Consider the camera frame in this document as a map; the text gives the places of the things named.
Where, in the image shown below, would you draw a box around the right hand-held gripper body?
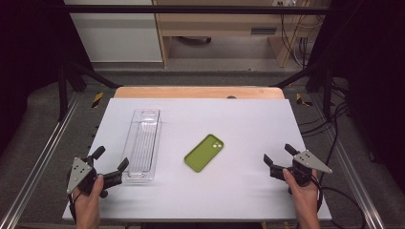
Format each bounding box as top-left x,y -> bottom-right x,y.
268,150 -> 334,196

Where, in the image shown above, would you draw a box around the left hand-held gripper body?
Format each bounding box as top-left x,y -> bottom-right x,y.
66,155 -> 124,198

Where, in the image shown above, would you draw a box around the clear plastic tray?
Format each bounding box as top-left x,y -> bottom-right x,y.
120,108 -> 162,183

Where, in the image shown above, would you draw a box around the green phone case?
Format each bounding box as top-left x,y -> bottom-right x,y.
183,134 -> 224,174

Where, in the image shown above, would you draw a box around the person's left hand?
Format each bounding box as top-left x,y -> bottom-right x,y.
72,174 -> 105,218

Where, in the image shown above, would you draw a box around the person's right hand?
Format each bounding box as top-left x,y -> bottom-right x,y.
282,167 -> 320,218

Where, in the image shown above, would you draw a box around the yellow black tape marker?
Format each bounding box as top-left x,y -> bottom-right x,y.
91,92 -> 105,109
295,93 -> 314,108

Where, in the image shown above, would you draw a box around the white table mat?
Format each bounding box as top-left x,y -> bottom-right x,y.
62,97 -> 332,221

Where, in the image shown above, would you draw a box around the black curtain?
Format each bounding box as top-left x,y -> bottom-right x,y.
308,0 -> 405,194
0,0 -> 94,156

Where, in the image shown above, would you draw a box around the white cabinet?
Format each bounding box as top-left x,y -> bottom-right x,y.
63,0 -> 164,64

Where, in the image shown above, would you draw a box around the wooden desk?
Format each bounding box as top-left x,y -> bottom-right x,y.
152,0 -> 332,69

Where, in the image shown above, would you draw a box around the white power strip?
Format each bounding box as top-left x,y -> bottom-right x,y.
272,0 -> 299,8

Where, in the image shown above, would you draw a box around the left hand-held gripper cable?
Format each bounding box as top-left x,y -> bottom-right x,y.
66,190 -> 78,224

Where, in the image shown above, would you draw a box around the hand-held gripper cable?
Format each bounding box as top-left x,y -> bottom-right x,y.
66,190 -> 78,224
309,174 -> 325,214

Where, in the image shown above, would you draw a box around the right hand-held gripper cable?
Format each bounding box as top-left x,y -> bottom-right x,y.
309,174 -> 325,214

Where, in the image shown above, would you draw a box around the aluminium floor rail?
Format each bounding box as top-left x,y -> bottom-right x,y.
0,91 -> 82,229
308,93 -> 387,229

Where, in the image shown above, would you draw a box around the black floor cables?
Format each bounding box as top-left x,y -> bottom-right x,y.
299,79 -> 368,229

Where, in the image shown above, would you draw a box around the black upright frame post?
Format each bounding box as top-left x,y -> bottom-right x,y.
322,62 -> 334,122
57,59 -> 69,122

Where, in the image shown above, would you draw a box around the black diagonal frame strut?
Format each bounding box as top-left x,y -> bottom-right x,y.
68,60 -> 124,90
269,61 -> 326,90

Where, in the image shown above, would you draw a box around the bundle of hanging cables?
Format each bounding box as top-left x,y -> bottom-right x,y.
279,6 -> 320,69

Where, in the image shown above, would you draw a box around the black horizontal frame bar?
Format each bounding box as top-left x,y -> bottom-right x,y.
63,4 -> 333,15

